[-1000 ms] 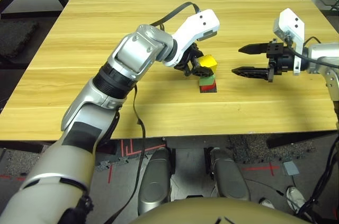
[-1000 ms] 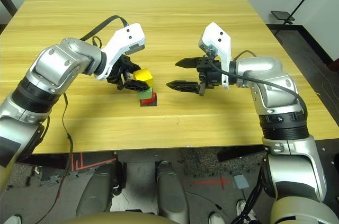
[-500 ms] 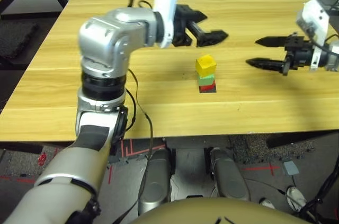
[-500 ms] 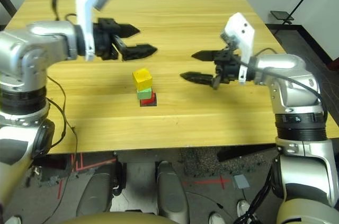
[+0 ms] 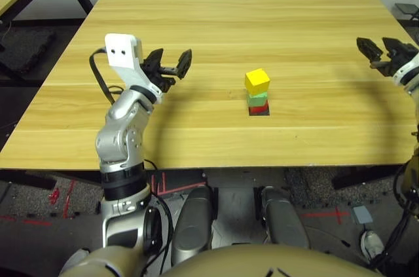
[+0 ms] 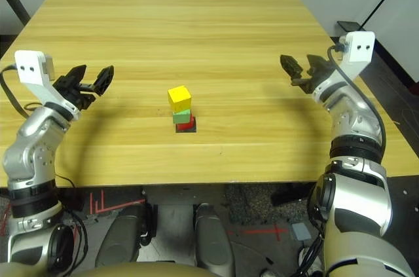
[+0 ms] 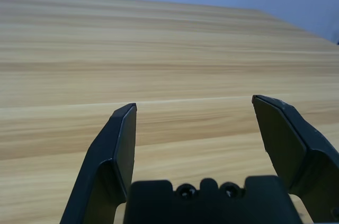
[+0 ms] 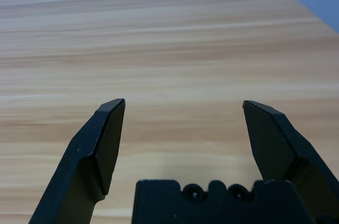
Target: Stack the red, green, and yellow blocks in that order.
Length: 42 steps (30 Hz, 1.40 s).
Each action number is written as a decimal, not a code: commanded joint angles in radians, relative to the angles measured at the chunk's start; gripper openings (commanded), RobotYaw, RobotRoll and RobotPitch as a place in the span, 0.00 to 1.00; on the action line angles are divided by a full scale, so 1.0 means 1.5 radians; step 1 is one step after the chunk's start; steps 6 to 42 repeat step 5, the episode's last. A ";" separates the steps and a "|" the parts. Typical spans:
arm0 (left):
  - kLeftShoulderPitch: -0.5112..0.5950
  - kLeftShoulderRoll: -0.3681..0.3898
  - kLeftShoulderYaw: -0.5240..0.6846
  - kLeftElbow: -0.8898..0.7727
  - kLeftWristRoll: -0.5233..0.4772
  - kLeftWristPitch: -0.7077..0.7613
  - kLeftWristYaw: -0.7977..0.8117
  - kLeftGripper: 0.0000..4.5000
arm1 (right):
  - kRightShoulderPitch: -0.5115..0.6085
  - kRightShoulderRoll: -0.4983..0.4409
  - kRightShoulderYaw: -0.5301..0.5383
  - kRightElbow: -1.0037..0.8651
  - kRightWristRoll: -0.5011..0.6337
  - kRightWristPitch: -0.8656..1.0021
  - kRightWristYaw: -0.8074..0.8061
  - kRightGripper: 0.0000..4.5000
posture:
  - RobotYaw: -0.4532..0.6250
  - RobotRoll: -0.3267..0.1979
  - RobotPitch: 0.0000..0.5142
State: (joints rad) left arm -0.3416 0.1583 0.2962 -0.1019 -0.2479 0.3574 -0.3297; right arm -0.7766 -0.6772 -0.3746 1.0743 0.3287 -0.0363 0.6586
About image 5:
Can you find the grey robot left leg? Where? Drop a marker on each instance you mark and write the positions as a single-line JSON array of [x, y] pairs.
[[193, 224]]

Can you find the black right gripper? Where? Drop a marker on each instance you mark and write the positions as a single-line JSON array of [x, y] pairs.
[[391, 65]]

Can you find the grey foot pedal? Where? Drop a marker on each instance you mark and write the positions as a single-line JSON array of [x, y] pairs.
[[362, 214]]

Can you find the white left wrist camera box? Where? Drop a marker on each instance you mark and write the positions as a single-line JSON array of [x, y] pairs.
[[119, 49]]

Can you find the yellow wooden block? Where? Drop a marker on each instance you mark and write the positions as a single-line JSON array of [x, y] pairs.
[[257, 81]]

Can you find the black square pad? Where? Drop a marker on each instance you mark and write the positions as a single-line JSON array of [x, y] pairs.
[[265, 114]]

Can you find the red wooden block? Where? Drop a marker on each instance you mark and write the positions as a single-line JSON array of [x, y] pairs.
[[258, 110]]

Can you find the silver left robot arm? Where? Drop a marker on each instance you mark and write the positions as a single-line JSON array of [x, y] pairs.
[[121, 133]]

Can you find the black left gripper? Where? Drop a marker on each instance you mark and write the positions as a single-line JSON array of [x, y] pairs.
[[162, 77]]

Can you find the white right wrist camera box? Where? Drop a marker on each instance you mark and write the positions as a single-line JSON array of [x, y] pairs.
[[407, 72]]

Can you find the black stand with plate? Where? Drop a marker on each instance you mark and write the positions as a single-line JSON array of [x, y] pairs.
[[407, 8]]

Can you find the grey robot leg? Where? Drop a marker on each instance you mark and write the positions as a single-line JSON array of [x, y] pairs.
[[193, 224], [284, 221]]

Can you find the tan robot torso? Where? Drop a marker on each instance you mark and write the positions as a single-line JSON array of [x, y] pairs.
[[262, 262]]

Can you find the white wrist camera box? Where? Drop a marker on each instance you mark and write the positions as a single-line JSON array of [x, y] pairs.
[[407, 72], [119, 49]]

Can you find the red tape cross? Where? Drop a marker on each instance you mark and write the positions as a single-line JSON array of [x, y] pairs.
[[338, 215]]

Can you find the white bystander sneaker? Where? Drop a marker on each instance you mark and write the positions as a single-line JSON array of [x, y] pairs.
[[77, 259], [372, 244]]

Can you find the black table foot beam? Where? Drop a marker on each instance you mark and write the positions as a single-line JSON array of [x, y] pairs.
[[360, 177], [29, 179]]

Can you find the black foam floor mat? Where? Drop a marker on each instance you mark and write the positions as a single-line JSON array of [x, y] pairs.
[[26, 48]]

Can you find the green wooden block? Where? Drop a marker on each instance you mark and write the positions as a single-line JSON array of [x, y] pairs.
[[257, 100]]

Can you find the speckled black rubber mat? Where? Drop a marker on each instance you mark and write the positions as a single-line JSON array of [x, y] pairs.
[[314, 185]]

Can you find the grey robot right leg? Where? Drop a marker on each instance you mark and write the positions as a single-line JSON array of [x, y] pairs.
[[284, 221]]

